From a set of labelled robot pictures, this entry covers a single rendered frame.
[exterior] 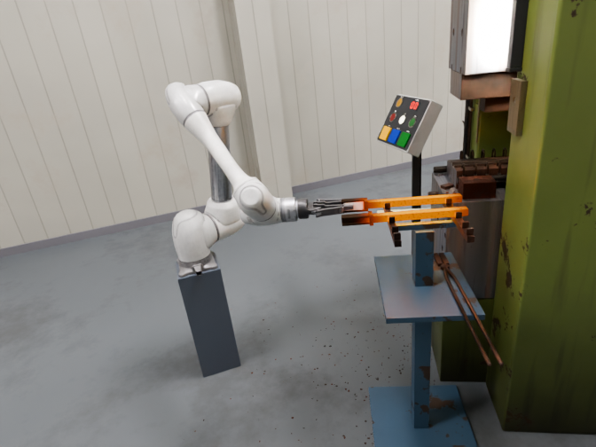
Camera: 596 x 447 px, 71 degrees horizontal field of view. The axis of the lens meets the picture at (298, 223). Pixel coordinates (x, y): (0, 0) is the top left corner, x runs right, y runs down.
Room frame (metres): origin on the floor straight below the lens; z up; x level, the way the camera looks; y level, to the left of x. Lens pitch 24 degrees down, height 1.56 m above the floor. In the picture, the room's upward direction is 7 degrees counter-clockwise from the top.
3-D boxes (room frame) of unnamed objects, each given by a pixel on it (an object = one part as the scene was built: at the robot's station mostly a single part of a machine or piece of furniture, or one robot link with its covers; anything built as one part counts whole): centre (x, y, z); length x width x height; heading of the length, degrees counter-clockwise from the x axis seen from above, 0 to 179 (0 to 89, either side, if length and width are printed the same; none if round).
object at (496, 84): (1.65, -0.89, 1.32); 0.42 x 0.20 x 0.10; 80
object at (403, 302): (1.24, -0.41, 0.71); 0.40 x 0.30 x 0.02; 173
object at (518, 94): (1.36, -0.75, 1.27); 0.09 x 0.02 x 0.17; 170
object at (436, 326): (1.60, -0.89, 0.23); 0.56 x 0.38 x 0.47; 80
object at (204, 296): (1.79, 0.51, 0.30); 0.20 x 0.20 x 0.60; 16
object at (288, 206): (1.42, 0.02, 0.98); 0.09 x 0.06 x 0.09; 172
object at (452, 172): (1.65, -0.89, 0.96); 0.42 x 0.20 x 0.09; 80
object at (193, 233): (1.80, 0.50, 0.77); 0.18 x 0.16 x 0.22; 134
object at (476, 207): (1.60, -0.89, 0.69); 0.56 x 0.38 x 0.45; 80
